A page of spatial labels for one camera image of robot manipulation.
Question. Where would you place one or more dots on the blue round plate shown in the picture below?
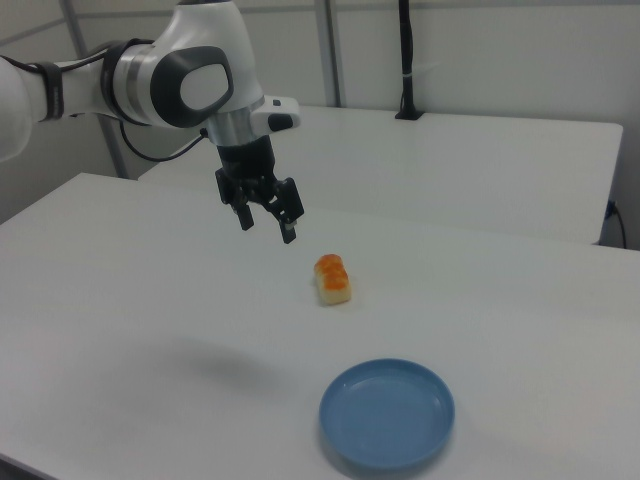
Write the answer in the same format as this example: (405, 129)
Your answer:
(387, 415)

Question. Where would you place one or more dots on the grey partition post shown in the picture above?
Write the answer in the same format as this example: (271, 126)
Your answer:
(336, 50)
(100, 100)

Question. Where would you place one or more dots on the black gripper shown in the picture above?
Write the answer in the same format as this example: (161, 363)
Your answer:
(247, 160)

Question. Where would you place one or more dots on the white adjacent table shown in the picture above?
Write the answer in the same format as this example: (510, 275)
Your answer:
(450, 165)

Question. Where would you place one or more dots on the black camera stand pole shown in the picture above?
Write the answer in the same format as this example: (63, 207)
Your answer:
(408, 60)

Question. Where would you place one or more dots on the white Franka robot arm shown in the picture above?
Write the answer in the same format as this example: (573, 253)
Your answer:
(200, 30)

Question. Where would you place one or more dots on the orange-topped bread loaf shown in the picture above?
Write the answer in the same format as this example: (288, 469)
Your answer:
(334, 282)

